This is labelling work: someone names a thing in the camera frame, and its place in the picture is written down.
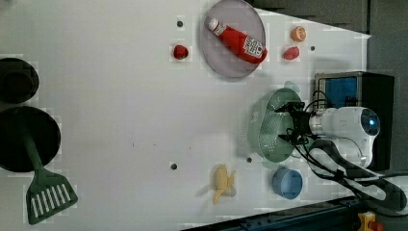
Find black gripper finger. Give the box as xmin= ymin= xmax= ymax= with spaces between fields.
xmin=275 ymin=102 xmax=304 ymax=113
xmin=279 ymin=128 xmax=303 ymax=143

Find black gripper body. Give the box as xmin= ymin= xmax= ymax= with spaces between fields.
xmin=290 ymin=111 xmax=312 ymax=136

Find green plastic strainer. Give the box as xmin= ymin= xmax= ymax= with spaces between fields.
xmin=247 ymin=81 xmax=301 ymax=169

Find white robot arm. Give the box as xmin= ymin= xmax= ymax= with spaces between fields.
xmin=276 ymin=102 xmax=381 ymax=167

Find silver toaster oven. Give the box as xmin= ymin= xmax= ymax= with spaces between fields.
xmin=313 ymin=71 xmax=395 ymax=171

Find blue cup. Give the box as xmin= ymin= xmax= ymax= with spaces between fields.
xmin=272 ymin=168 xmax=303 ymax=199

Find pink red fruit toy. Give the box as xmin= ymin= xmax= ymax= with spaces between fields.
xmin=283 ymin=46 xmax=300 ymax=61

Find orange half toy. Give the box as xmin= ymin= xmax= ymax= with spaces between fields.
xmin=291 ymin=26 xmax=307 ymax=42

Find red ketchup bottle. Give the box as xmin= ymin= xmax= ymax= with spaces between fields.
xmin=208 ymin=18 xmax=268 ymax=64

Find peeled banana toy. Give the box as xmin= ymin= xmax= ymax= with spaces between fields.
xmin=213 ymin=165 xmax=237 ymax=205

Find grey round plate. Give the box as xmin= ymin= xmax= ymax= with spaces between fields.
xmin=200 ymin=0 xmax=268 ymax=78

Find yellow red emergency button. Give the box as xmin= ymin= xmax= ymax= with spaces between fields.
xmin=358 ymin=212 xmax=384 ymax=231

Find red strawberry toy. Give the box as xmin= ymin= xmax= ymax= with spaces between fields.
xmin=173 ymin=45 xmax=189 ymax=60

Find large black round pan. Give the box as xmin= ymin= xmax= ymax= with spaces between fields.
xmin=0 ymin=106 xmax=62 ymax=172

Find dark green slotted spatula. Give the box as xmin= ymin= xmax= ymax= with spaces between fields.
xmin=22 ymin=131 xmax=78 ymax=225

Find small black round pot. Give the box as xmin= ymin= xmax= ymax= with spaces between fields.
xmin=0 ymin=58 xmax=39 ymax=104

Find black cable bundle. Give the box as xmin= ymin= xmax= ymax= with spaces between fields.
xmin=293 ymin=90 xmax=408 ymax=213

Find blue metal frame rail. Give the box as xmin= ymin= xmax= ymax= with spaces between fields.
xmin=185 ymin=196 xmax=364 ymax=231

